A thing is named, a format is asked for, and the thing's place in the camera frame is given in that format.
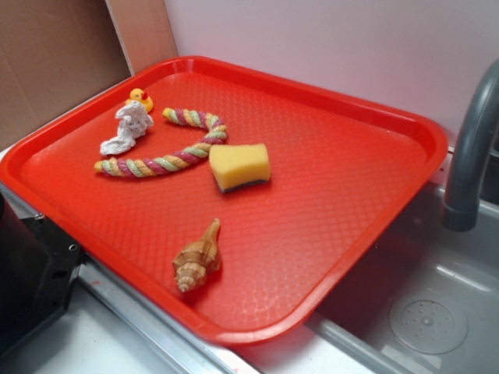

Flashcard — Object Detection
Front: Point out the yellow rubber duck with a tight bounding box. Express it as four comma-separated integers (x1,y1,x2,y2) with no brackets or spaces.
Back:
125,88,154,113

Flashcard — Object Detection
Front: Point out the yellow sponge with dark base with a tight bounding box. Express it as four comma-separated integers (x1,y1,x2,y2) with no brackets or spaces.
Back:
209,143,271,192

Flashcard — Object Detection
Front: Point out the crumpled white paper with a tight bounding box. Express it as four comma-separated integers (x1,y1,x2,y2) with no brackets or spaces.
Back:
100,101,154,156

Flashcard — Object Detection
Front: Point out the red plastic tray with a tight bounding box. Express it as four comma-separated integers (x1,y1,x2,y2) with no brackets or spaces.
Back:
1,57,448,346

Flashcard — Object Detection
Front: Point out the brown cardboard panel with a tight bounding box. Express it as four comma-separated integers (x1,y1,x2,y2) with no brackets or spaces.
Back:
1,1,177,149

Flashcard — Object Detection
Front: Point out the multicoloured twisted rope toy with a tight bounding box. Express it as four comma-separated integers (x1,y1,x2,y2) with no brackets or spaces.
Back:
94,108,227,178

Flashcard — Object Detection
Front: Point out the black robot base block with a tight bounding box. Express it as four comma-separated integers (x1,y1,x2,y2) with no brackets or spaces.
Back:
1,196,83,359

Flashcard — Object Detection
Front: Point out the grey toy sink basin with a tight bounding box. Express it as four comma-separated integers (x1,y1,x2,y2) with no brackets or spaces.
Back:
239,164,498,373

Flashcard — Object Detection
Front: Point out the brown spiral seashell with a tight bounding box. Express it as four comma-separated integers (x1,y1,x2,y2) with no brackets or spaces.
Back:
172,218,221,293

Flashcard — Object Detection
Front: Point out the grey faucet spout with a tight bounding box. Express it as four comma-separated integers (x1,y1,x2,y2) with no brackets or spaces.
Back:
441,62,498,232

